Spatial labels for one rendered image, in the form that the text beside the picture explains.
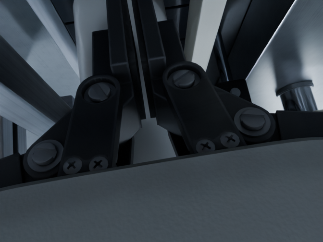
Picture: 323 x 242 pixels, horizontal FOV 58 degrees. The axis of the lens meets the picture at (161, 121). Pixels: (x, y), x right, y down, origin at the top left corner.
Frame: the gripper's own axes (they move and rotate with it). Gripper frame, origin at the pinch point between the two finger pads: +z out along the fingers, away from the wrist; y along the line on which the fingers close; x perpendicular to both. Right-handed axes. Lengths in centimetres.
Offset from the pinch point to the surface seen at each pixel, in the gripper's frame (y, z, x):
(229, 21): 9.4, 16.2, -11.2
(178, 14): 2.9, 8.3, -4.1
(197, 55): 3.4, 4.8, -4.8
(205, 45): 3.8, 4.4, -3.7
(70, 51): -4.9, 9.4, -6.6
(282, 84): 16.4, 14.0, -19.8
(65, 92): -10.7, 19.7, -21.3
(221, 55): 8.3, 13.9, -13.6
